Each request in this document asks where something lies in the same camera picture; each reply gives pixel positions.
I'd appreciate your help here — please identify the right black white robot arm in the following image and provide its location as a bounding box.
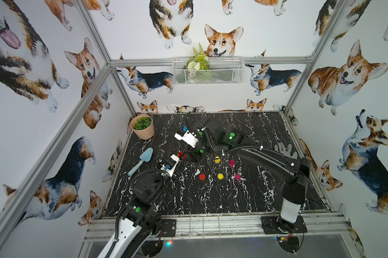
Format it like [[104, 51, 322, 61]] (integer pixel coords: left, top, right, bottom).
[[181, 126, 310, 232]]

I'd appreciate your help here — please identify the white wire wall basket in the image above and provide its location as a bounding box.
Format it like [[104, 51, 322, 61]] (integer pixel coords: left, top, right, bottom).
[[172, 57, 245, 86]]

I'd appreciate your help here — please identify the red paint jar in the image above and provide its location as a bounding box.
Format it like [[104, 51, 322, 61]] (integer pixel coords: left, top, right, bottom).
[[177, 152, 187, 159]]

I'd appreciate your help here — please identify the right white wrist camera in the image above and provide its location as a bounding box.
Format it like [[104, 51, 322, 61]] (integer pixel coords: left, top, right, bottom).
[[174, 126, 199, 148]]

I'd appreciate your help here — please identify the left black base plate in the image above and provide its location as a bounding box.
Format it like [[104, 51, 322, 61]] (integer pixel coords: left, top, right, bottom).
[[155, 219, 177, 237]]

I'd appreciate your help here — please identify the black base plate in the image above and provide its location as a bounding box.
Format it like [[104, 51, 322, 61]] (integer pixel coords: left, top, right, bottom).
[[155, 219, 177, 237], [261, 215, 307, 234]]

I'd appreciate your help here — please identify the beige pot with green plant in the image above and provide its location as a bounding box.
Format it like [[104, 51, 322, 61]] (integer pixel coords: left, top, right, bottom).
[[130, 114, 154, 140]]

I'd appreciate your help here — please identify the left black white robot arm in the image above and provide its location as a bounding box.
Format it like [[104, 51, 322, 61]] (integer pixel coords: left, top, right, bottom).
[[98, 154, 182, 258]]

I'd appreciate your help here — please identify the green fern plant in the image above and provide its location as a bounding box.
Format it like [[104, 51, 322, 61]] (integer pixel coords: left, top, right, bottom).
[[186, 44, 210, 71]]

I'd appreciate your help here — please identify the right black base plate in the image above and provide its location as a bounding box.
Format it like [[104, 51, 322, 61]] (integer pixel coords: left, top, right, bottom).
[[261, 215, 307, 234]]

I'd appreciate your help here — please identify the light blue garden trowel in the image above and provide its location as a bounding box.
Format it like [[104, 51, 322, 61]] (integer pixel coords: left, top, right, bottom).
[[127, 147, 153, 177]]

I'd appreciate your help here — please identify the grey rubber glove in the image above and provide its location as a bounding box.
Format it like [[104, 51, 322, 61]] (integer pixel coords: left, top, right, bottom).
[[274, 143, 298, 159]]

